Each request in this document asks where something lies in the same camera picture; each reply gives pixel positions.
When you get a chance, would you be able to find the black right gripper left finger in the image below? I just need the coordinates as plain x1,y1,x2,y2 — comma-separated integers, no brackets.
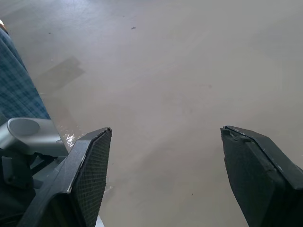
18,127,113,227

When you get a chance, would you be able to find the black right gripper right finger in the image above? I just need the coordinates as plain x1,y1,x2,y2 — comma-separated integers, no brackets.
220,125,303,227

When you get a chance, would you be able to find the person's blue checked clothing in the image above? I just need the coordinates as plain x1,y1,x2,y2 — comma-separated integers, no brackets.
0,20,52,123

